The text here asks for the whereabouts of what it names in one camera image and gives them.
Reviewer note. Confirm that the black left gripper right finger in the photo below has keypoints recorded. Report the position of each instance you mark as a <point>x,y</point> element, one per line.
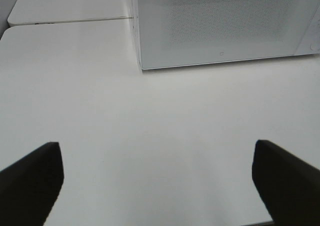
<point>288,186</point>

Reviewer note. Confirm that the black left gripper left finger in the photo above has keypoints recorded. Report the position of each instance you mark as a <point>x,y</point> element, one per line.
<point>30,187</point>

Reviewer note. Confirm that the white adjacent table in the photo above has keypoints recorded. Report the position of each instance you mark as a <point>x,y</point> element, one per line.
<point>33,12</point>

